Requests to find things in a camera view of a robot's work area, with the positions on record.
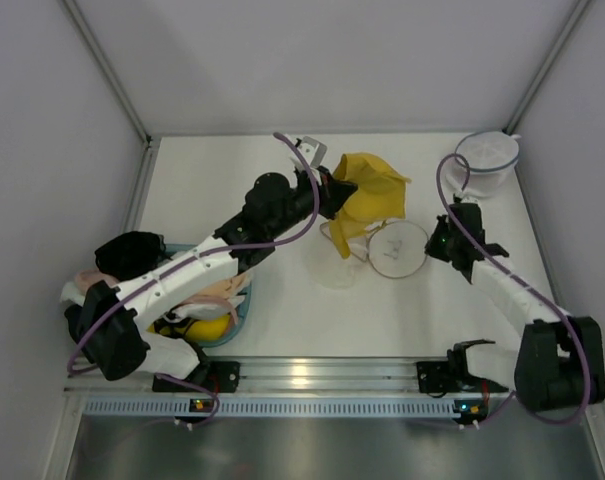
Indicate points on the white lace garment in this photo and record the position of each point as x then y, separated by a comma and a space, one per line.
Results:
74, 293

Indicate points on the white blue-rimmed laundry bag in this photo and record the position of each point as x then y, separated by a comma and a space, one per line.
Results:
491, 156

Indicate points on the black garment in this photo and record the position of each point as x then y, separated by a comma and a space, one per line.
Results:
130, 255

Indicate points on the teal plastic basket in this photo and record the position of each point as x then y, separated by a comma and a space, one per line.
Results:
209, 308

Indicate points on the yellow padded bra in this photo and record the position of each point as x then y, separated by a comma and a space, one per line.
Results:
193, 330

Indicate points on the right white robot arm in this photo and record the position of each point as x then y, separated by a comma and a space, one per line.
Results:
559, 362

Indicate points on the beige mesh laundry bag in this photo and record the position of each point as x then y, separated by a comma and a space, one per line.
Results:
393, 250

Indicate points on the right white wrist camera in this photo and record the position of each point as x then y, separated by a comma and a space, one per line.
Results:
464, 197

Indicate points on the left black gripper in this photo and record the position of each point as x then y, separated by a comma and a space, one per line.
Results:
327, 185

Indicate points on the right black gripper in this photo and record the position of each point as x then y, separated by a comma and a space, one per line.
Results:
442, 248

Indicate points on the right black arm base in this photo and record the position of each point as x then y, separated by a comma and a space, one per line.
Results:
441, 377

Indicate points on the pink bra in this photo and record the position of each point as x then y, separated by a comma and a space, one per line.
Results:
87, 278

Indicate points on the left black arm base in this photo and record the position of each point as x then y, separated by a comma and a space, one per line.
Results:
215, 376

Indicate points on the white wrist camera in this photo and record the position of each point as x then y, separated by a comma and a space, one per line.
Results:
464, 197
312, 150

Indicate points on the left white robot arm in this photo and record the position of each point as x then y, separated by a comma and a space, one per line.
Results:
114, 321

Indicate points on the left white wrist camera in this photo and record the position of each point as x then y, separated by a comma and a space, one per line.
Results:
312, 150

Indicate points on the perforated cable duct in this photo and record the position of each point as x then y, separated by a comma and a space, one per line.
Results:
255, 407

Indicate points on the beige bra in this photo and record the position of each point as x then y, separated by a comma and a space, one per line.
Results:
227, 288

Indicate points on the aluminium mounting rail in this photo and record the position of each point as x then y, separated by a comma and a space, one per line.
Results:
290, 376

